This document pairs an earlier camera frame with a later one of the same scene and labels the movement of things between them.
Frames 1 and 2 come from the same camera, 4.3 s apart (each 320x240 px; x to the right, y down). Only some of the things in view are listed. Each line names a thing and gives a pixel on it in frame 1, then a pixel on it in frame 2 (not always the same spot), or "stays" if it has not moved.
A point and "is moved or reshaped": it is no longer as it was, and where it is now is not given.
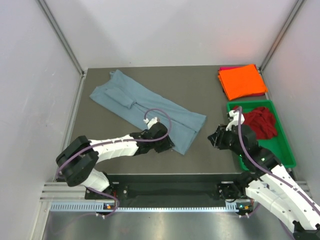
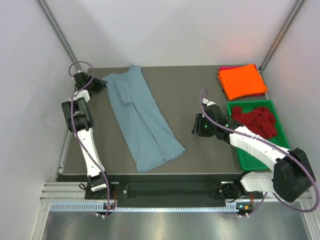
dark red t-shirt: x=262 y=121 stays
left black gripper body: x=162 y=144 to x=96 y=86
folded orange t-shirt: x=240 y=82 stays
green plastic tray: x=279 y=145 stays
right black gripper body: x=226 y=140 to x=203 y=128
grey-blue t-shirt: x=129 y=100 is moved or reshaped
